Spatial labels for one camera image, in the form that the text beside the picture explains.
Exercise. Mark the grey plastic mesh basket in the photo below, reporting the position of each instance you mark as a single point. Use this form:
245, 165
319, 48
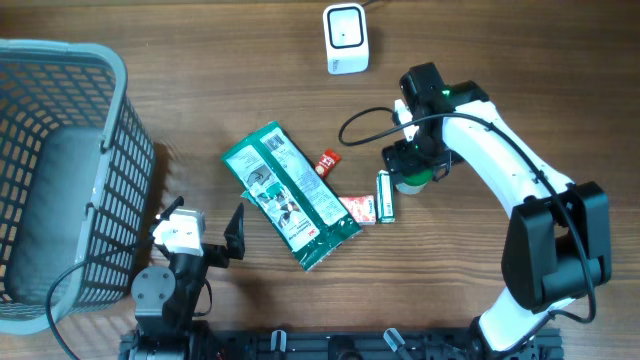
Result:
76, 170

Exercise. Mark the red white tissue pack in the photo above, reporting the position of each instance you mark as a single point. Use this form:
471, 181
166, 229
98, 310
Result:
361, 208

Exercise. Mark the red white packet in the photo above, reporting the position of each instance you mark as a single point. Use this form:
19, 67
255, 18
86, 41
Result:
329, 159

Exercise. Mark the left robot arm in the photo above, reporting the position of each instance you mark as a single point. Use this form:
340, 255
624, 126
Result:
168, 324

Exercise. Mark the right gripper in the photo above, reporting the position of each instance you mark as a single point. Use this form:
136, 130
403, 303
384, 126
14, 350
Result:
409, 162

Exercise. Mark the small green white box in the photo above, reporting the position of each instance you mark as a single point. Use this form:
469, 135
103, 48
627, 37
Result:
384, 199

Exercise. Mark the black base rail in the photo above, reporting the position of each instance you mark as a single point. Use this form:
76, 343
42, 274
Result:
432, 344

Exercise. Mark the green lid jar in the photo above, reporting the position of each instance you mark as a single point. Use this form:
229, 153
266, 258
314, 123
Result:
415, 183

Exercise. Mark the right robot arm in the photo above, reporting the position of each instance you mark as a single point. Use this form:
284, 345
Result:
557, 249

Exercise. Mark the light green wipes packet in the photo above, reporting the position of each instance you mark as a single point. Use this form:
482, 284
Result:
246, 195

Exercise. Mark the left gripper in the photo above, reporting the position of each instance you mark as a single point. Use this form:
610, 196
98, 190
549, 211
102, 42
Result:
233, 236

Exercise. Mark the white barcode scanner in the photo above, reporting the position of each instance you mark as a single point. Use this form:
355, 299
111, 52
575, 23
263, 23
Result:
346, 38

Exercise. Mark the long green white package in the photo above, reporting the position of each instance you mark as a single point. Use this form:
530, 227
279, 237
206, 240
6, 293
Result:
281, 182

